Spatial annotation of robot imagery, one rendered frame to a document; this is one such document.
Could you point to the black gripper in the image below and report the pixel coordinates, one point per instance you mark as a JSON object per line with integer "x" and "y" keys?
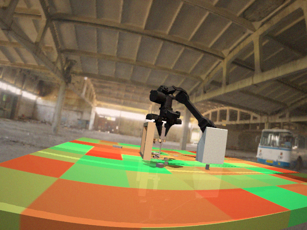
{"x": 159, "y": 118}

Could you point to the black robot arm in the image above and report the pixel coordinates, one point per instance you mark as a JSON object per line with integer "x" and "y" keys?
{"x": 162, "y": 96}

